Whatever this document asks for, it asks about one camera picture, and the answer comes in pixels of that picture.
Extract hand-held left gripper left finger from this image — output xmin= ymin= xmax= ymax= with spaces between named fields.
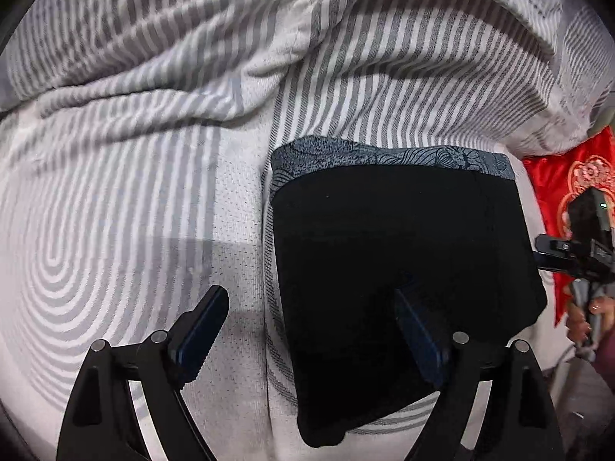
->
xmin=55 ymin=285 xmax=230 ymax=461

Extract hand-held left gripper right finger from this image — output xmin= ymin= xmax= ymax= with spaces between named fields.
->
xmin=394 ymin=288 xmax=566 ymax=461

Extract black shorts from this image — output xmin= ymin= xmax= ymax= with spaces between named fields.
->
xmin=263 ymin=135 xmax=549 ymax=448

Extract person's right hand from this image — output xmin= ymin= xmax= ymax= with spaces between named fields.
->
xmin=568 ymin=279 xmax=615 ymax=353

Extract red cloth with gold print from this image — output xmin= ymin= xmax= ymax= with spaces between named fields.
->
xmin=523 ymin=124 xmax=615 ymax=330

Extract grey white striped bed sheet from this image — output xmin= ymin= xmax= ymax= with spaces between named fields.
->
xmin=0 ymin=101 xmax=577 ymax=461

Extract light grey rumpled quilt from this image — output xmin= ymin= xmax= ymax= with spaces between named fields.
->
xmin=0 ymin=0 xmax=615 ymax=157

